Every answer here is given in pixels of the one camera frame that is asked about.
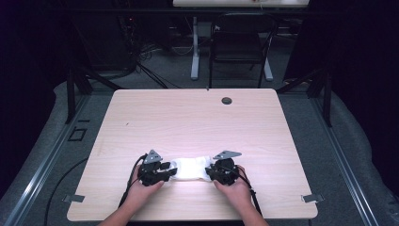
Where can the grey metal table bracket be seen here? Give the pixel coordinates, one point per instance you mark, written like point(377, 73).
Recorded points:
point(312, 198)
point(74, 198)

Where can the person's left hand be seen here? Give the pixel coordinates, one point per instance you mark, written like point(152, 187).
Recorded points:
point(141, 196)

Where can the dark curtain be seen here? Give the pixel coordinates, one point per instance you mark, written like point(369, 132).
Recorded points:
point(28, 62)
point(367, 69)

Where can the black horizontal frame bar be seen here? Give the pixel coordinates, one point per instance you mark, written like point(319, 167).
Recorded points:
point(141, 11)

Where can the white desk leg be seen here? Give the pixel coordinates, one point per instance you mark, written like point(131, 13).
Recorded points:
point(195, 59)
point(268, 70)

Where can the black folding chair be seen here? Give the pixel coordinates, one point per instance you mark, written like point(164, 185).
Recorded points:
point(238, 44)

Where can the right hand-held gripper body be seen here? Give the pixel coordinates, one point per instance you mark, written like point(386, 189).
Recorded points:
point(227, 174)

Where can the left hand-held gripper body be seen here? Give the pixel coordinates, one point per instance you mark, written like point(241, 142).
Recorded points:
point(150, 175)

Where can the aluminium floor rail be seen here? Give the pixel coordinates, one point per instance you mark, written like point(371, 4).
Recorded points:
point(345, 163)
point(47, 160)

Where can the person's right hand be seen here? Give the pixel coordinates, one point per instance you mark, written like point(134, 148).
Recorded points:
point(240, 194)

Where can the black metal stand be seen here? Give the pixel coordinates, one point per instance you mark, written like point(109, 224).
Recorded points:
point(71, 97)
point(327, 100)

